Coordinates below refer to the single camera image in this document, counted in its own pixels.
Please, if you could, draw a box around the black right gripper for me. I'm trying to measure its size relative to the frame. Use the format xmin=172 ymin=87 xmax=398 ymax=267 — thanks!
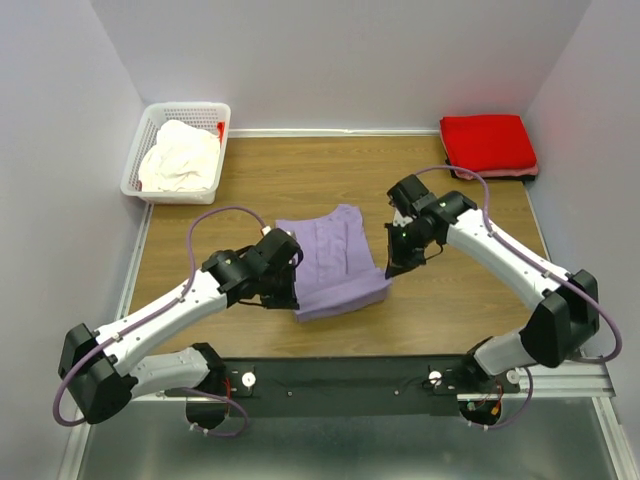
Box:
xmin=384 ymin=220 xmax=435 ymax=279

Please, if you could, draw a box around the white crumpled t shirt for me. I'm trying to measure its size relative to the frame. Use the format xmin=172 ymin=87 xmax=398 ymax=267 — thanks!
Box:
xmin=138 ymin=120 xmax=221 ymax=193

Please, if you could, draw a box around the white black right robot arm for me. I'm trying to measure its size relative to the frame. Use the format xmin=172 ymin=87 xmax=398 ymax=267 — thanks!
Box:
xmin=385 ymin=175 xmax=599 ymax=392

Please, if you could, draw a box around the white plastic laundry basket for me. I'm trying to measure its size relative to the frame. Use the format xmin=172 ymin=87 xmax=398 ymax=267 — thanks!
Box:
xmin=120 ymin=102 xmax=231 ymax=205

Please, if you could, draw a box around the folded pink t shirt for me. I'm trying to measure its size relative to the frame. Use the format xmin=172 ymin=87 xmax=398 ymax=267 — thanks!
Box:
xmin=457 ymin=165 xmax=540 ymax=181

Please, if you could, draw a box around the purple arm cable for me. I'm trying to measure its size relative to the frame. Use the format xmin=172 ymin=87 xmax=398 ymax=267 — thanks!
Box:
xmin=52 ymin=205 xmax=274 ymax=439
xmin=412 ymin=165 xmax=624 ymax=431

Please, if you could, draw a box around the purple t shirt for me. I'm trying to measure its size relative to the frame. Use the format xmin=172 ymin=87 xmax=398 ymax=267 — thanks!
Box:
xmin=276 ymin=204 xmax=391 ymax=323

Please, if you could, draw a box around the aluminium frame rail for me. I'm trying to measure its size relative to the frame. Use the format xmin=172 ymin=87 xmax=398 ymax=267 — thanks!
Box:
xmin=59 ymin=363 xmax=637 ymax=479

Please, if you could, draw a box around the folded red t shirt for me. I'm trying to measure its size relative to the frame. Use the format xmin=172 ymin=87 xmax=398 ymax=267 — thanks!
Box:
xmin=440 ymin=114 xmax=538 ymax=178

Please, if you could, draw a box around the red garment in basket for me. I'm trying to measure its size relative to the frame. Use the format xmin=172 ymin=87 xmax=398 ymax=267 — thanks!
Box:
xmin=216 ymin=119 xmax=229 ymax=146

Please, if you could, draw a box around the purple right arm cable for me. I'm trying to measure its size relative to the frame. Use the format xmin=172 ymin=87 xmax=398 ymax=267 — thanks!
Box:
xmin=412 ymin=165 xmax=624 ymax=431

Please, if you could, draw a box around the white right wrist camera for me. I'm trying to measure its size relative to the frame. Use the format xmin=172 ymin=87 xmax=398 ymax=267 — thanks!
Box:
xmin=392 ymin=210 xmax=413 ymax=227

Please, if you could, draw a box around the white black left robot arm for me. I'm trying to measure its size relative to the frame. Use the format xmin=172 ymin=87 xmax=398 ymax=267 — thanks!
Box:
xmin=58 ymin=228 xmax=303 ymax=424

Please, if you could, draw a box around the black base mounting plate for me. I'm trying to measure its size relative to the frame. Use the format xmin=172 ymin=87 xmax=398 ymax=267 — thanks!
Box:
xmin=162 ymin=353 xmax=521 ymax=420

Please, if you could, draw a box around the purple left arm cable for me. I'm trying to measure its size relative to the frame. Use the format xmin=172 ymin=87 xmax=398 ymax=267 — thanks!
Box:
xmin=52 ymin=205 xmax=274 ymax=439

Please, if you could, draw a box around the folded black t shirt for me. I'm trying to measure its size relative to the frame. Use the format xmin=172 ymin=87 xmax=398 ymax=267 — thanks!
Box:
xmin=443 ymin=157 xmax=539 ymax=184

